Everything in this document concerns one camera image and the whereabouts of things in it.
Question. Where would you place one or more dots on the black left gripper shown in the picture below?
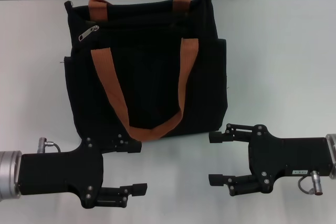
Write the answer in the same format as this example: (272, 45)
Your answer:
(57, 174)

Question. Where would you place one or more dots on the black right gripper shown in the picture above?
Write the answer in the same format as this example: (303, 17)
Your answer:
(294, 155)

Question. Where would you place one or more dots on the silver zipper pull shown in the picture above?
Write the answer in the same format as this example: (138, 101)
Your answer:
(88, 33)

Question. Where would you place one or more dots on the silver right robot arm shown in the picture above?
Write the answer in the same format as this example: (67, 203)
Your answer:
(332, 155)

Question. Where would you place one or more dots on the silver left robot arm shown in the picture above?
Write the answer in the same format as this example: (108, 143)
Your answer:
(9, 174)

